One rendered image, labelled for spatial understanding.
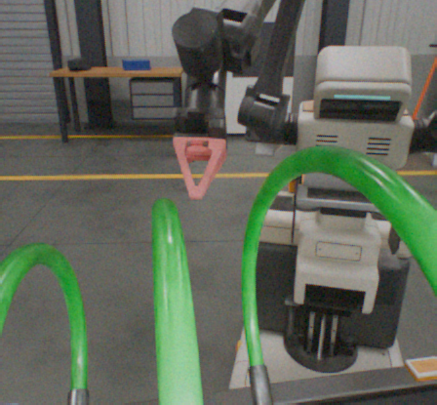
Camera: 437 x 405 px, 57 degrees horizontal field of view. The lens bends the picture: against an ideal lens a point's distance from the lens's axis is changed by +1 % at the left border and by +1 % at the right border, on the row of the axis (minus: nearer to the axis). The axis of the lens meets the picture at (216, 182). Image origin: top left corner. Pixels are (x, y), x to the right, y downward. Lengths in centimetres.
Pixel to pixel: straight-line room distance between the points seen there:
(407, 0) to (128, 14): 409
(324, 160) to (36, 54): 669
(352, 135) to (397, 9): 605
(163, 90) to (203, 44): 472
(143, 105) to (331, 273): 435
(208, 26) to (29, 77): 645
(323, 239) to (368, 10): 589
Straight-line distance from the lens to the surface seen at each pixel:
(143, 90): 524
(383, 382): 70
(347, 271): 120
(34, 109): 698
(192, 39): 51
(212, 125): 49
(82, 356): 41
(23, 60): 690
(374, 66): 102
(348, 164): 17
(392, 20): 707
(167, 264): 16
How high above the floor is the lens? 144
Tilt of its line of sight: 21 degrees down
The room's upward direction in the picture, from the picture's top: straight up
